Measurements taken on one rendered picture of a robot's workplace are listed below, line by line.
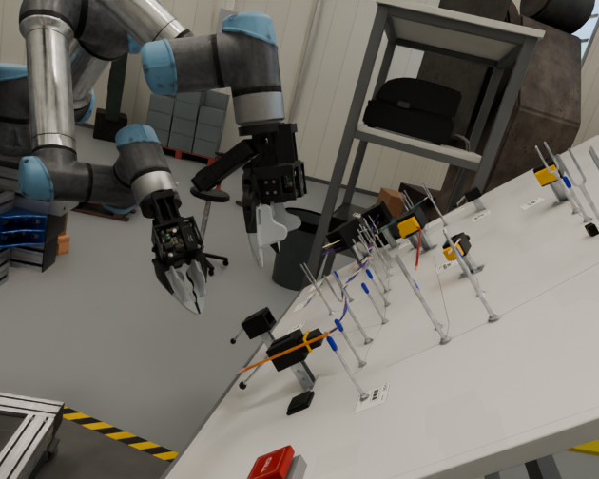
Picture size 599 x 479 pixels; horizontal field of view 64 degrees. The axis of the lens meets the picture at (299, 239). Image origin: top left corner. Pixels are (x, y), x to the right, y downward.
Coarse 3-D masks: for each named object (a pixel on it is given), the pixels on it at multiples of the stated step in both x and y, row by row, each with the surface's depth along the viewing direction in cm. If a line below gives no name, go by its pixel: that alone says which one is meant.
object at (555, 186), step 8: (552, 160) 93; (536, 168) 95; (544, 168) 94; (560, 168) 95; (560, 176) 93; (544, 184) 95; (552, 184) 98; (560, 192) 97; (560, 200) 98; (568, 200) 95
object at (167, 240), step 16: (160, 192) 81; (144, 208) 83; (160, 208) 82; (176, 208) 82; (160, 224) 79; (176, 224) 81; (192, 224) 82; (160, 240) 81; (176, 240) 80; (192, 240) 80; (160, 256) 82; (176, 256) 81; (192, 256) 84
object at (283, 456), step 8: (288, 448) 56; (264, 456) 57; (272, 456) 56; (280, 456) 55; (288, 456) 55; (256, 464) 56; (264, 464) 55; (272, 464) 54; (280, 464) 53; (288, 464) 54; (256, 472) 54; (264, 472) 53; (272, 472) 52; (280, 472) 52
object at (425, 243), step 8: (416, 208) 120; (408, 216) 117; (416, 216) 117; (424, 216) 122; (424, 224) 119; (416, 232) 122; (424, 232) 121; (424, 240) 122; (424, 248) 121; (432, 248) 120
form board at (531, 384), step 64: (512, 192) 129; (576, 192) 98; (384, 256) 144; (512, 256) 84; (576, 256) 69; (320, 320) 115; (448, 320) 73; (512, 320) 62; (576, 320) 54; (256, 384) 97; (320, 384) 78; (448, 384) 56; (512, 384) 49; (576, 384) 44; (192, 448) 83; (256, 448) 69; (320, 448) 59; (384, 448) 51; (448, 448) 45; (512, 448) 41
